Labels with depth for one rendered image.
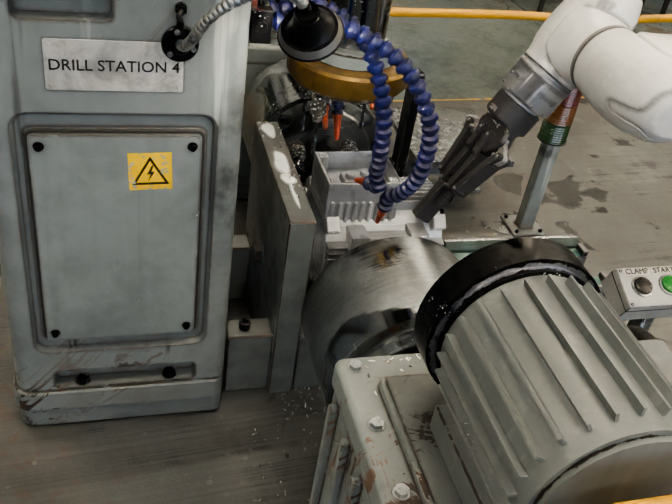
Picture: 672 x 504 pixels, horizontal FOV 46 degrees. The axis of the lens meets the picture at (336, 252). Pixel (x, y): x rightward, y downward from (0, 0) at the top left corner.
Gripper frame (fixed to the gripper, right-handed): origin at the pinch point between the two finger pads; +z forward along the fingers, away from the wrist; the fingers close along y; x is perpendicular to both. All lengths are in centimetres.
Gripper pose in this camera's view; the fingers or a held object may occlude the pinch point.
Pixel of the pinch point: (433, 201)
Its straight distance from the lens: 127.3
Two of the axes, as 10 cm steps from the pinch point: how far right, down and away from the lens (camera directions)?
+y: 2.4, 6.0, -7.6
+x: 7.6, 3.7, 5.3
